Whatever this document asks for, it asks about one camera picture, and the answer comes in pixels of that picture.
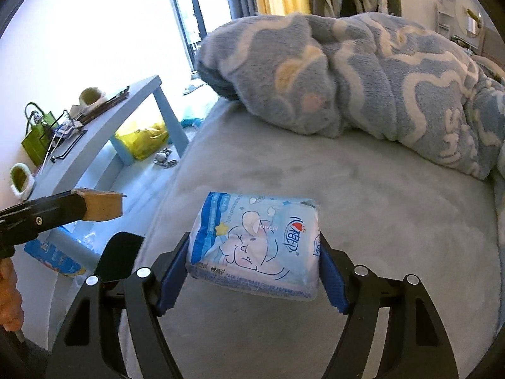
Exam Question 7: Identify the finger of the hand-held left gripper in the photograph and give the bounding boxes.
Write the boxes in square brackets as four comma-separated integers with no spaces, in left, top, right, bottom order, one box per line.
[0,190,77,218]
[0,198,88,245]

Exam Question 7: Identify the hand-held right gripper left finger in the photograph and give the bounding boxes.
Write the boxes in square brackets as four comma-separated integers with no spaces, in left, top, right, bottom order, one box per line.
[45,231,192,379]

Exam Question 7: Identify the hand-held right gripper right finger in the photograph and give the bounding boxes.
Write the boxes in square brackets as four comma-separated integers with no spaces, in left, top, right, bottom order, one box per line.
[318,232,460,379]

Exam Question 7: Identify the brown cardboard piece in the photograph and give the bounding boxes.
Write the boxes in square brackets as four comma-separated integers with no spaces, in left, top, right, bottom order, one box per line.
[77,188,124,222]

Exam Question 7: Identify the blue tissue pack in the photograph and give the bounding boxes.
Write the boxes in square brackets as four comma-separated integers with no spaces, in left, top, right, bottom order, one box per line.
[185,191,321,298]

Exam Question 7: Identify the person's left forearm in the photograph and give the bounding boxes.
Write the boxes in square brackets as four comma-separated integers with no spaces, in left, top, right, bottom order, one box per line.
[0,328,52,379]

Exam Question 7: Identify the person's left hand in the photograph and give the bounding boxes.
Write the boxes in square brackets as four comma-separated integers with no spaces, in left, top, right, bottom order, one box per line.
[0,261,25,332]

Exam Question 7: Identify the blue printed package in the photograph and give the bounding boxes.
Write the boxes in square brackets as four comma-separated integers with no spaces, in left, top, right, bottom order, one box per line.
[24,239,86,278]

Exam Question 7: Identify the clear plastic wrap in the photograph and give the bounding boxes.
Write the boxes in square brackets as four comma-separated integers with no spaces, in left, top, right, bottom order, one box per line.
[59,223,105,253]

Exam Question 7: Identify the green paper bag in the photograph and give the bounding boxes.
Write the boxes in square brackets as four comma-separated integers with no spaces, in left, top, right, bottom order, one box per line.
[21,103,59,166]

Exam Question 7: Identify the yellow plastic bag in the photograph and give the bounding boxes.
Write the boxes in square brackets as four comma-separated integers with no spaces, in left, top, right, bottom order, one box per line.
[114,122,170,161]

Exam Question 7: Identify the dark stick bundle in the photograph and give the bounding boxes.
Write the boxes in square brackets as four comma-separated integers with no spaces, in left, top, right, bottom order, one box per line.
[71,86,131,121]

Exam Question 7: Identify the small metal object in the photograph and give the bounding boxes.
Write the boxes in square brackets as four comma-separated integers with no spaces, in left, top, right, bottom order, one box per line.
[153,148,178,168]

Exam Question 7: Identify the light blue table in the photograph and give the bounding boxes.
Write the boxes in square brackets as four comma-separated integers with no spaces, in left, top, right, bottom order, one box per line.
[24,75,189,245]

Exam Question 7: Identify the blue patterned fleece blanket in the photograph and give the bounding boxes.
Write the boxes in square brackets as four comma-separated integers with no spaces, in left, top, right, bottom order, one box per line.
[195,12,505,182]

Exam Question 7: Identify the black wire rack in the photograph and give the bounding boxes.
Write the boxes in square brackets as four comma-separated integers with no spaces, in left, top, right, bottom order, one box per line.
[41,108,88,162]

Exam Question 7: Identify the dark window frame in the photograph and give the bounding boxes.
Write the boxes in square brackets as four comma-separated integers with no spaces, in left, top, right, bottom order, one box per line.
[163,0,208,75]

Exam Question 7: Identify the white wall shelf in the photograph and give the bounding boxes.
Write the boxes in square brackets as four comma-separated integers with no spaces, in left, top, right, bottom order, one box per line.
[436,2,454,32]

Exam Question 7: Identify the round wall mirror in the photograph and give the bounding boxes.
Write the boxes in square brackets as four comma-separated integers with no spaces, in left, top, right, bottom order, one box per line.
[455,0,484,38]

